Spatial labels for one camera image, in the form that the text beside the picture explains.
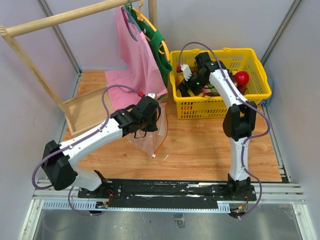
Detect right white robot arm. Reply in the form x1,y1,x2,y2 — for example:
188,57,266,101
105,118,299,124
176,52,257,201

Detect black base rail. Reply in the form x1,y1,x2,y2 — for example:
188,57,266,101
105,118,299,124
78,178,257,211

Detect red apple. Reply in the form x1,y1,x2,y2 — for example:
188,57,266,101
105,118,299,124
234,71,250,87

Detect yellow plastic basket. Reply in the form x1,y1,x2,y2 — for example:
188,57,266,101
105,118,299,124
169,47,272,120

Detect green shirt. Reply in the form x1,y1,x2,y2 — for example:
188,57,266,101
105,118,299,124
125,4,173,88

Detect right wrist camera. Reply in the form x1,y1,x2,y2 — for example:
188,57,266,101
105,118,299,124
176,64,193,81

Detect pink shirt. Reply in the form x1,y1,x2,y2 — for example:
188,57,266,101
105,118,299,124
105,7,168,110

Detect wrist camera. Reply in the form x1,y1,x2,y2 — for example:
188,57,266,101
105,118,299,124
137,91,157,100
176,64,193,81

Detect yellow hanger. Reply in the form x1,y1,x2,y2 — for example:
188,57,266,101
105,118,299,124
131,0,170,61

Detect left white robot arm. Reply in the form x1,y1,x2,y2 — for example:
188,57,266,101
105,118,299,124
41,93,161,198

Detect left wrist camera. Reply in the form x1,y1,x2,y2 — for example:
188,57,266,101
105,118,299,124
137,91,157,100

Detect purple sweet potato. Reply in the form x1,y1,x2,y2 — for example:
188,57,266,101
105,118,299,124
199,92,220,97

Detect clear zip top bag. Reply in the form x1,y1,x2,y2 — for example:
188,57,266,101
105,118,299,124
125,102,169,158

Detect grey hanger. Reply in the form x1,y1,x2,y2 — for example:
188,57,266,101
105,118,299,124
121,6,142,42

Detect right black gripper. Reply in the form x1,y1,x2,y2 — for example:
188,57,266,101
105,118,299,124
177,72,208,105

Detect green orange mango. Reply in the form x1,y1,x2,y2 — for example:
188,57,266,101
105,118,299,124
175,73,184,85

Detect wooden clothes rack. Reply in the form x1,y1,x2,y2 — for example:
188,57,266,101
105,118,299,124
0,0,169,136

